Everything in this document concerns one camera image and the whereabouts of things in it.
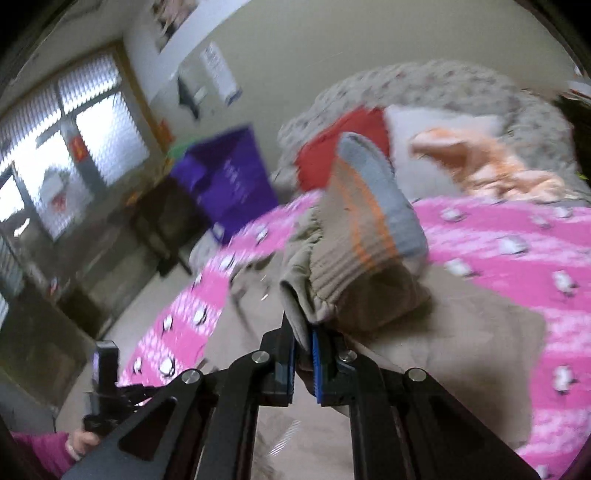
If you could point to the person left hand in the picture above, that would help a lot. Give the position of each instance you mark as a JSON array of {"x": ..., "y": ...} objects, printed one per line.
[{"x": 80, "y": 442}]

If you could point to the wall calendar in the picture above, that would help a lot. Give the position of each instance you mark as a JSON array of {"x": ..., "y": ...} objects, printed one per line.
[{"x": 221, "y": 76}]

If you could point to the khaki jacket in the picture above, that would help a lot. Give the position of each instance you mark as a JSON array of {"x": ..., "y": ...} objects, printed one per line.
[{"x": 358, "y": 263}]

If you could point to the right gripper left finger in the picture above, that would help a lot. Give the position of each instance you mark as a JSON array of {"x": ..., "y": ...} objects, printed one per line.
[{"x": 199, "y": 426}]

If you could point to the peach fringed towel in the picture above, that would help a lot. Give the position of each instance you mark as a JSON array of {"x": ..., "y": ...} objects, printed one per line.
[{"x": 481, "y": 166}]

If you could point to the pink penguin blanket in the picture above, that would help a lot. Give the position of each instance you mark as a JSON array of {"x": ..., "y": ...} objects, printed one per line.
[{"x": 538, "y": 256}]

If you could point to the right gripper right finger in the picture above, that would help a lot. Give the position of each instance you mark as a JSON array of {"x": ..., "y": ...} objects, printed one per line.
[{"x": 406, "y": 425}]

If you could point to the purple tote bag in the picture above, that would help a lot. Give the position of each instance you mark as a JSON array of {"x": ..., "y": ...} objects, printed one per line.
[{"x": 226, "y": 178}]

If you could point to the pink sleeve forearm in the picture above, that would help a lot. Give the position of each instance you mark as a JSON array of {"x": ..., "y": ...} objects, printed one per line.
[{"x": 48, "y": 452}]

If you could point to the red heart cushion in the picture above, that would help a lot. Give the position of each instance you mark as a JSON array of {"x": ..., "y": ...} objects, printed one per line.
[{"x": 314, "y": 159}]

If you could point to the window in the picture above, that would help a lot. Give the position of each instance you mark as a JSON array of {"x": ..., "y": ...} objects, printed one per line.
[{"x": 74, "y": 145}]

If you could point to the dark wooden side table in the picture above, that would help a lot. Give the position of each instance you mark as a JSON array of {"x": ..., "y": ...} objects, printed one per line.
[{"x": 113, "y": 255}]

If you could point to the white pillow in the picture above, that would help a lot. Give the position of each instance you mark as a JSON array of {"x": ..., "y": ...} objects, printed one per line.
[{"x": 419, "y": 177}]

